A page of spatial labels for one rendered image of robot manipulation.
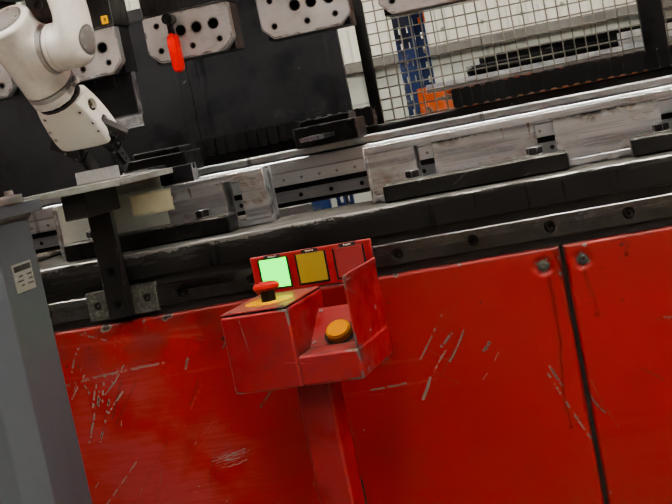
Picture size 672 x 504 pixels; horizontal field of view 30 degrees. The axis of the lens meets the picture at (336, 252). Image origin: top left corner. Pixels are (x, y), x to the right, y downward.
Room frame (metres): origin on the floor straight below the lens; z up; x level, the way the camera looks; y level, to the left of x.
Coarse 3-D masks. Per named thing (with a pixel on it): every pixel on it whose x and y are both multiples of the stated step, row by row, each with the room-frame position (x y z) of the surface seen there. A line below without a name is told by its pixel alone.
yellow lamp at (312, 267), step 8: (296, 256) 1.92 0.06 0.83; (304, 256) 1.91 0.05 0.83; (312, 256) 1.91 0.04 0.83; (320, 256) 1.91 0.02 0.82; (304, 264) 1.92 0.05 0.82; (312, 264) 1.91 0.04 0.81; (320, 264) 1.91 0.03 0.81; (304, 272) 1.92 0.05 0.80; (312, 272) 1.91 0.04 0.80; (320, 272) 1.91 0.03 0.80; (304, 280) 1.92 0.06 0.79; (312, 280) 1.91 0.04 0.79; (320, 280) 1.91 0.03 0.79
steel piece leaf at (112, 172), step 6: (102, 168) 2.10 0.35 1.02; (108, 168) 2.09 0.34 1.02; (114, 168) 2.09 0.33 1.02; (78, 174) 2.11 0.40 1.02; (84, 174) 2.11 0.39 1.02; (90, 174) 2.10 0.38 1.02; (96, 174) 2.10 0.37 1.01; (102, 174) 2.10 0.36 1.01; (108, 174) 2.09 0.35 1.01; (114, 174) 2.09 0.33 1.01; (132, 174) 2.12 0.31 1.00; (78, 180) 2.11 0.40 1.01; (84, 180) 2.11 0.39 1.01; (90, 180) 2.11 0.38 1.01; (96, 180) 2.10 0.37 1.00; (102, 180) 2.10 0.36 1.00
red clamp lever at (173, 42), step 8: (168, 16) 2.10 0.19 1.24; (168, 24) 2.11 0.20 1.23; (168, 32) 2.11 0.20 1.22; (168, 40) 2.11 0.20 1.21; (176, 40) 2.11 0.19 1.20; (168, 48) 2.11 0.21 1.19; (176, 48) 2.10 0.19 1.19; (176, 56) 2.10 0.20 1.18; (176, 64) 2.10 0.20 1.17; (184, 64) 2.12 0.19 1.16
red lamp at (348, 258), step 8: (336, 248) 1.90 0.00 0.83; (344, 248) 1.89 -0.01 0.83; (352, 248) 1.89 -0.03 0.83; (360, 248) 1.89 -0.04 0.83; (336, 256) 1.90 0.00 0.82; (344, 256) 1.89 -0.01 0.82; (352, 256) 1.89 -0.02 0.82; (360, 256) 1.89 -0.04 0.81; (336, 264) 1.90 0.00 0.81; (344, 264) 1.89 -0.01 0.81; (352, 264) 1.89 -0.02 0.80; (360, 264) 1.89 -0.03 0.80; (344, 272) 1.90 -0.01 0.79
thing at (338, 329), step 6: (330, 324) 1.83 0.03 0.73; (336, 324) 1.82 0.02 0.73; (342, 324) 1.82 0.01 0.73; (348, 324) 1.82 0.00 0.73; (330, 330) 1.82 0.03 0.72; (336, 330) 1.81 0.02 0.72; (342, 330) 1.81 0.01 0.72; (348, 330) 1.81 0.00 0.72; (330, 336) 1.81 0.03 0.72; (336, 336) 1.80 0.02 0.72; (342, 336) 1.80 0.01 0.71; (348, 336) 1.81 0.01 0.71; (336, 342) 1.81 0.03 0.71
